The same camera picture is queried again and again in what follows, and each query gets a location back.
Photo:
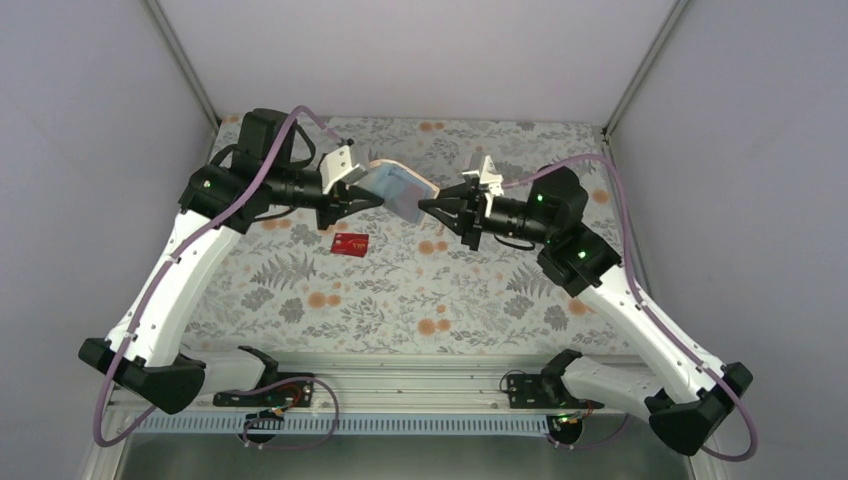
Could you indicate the floral patterned table mat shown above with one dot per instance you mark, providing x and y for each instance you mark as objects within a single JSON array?
[{"x": 417, "y": 290}]

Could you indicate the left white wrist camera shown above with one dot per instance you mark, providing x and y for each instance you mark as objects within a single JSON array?
[{"x": 345, "y": 164}]

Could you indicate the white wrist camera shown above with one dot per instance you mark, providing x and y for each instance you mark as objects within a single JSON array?
[
  {"x": 345, "y": 164},
  {"x": 480, "y": 166}
]

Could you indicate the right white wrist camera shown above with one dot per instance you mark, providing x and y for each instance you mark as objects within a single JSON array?
[{"x": 480, "y": 166}]

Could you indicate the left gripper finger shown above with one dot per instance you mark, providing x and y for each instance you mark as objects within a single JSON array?
[
  {"x": 354, "y": 193},
  {"x": 340, "y": 209}
]

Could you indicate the red credit card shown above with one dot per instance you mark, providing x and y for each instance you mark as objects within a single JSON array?
[{"x": 350, "y": 244}]

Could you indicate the grey slotted cable duct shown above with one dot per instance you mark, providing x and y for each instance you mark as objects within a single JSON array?
[{"x": 351, "y": 424}]

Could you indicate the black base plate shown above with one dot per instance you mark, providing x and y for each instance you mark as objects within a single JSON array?
[
  {"x": 537, "y": 392},
  {"x": 290, "y": 390}
]

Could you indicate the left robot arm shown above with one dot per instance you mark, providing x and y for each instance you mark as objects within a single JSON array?
[{"x": 223, "y": 199}]

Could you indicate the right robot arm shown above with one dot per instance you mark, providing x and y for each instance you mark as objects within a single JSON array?
[{"x": 686, "y": 394}]

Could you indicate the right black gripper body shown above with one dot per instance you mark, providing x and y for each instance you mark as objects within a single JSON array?
[{"x": 472, "y": 216}]

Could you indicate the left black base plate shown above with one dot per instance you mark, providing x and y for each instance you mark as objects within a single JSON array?
[{"x": 290, "y": 390}]

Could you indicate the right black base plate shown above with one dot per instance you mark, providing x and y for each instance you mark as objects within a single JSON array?
[{"x": 537, "y": 392}]

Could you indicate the aluminium mounting rail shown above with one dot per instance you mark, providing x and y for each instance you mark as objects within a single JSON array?
[{"x": 420, "y": 389}]

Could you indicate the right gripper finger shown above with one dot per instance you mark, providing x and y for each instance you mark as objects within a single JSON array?
[
  {"x": 452, "y": 213},
  {"x": 459, "y": 191}
]

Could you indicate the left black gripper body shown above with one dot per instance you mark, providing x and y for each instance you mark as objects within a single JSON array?
[{"x": 334, "y": 203}]

